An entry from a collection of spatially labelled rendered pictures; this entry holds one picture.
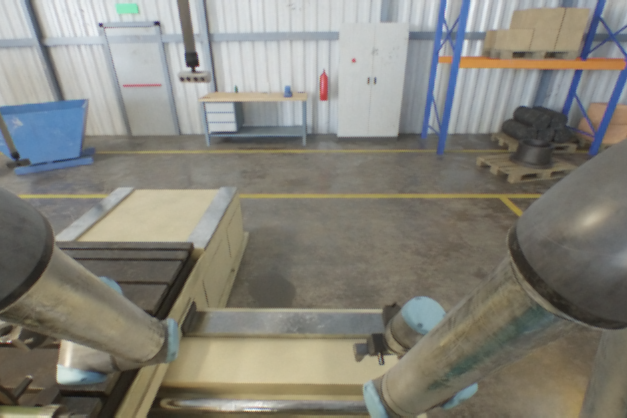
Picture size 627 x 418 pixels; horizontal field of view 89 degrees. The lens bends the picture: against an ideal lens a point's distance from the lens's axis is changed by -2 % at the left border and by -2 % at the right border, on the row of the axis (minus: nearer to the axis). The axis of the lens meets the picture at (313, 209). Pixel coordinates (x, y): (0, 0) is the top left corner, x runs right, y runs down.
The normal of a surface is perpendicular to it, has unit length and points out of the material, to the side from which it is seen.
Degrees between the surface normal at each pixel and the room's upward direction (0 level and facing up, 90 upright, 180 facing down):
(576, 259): 74
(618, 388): 92
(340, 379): 0
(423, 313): 20
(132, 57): 90
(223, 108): 90
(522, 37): 90
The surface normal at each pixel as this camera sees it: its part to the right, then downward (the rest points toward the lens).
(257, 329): 0.00, -0.88
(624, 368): -0.99, 0.12
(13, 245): 0.98, -0.05
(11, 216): 0.89, -0.45
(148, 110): -0.01, 0.47
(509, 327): -0.74, 0.43
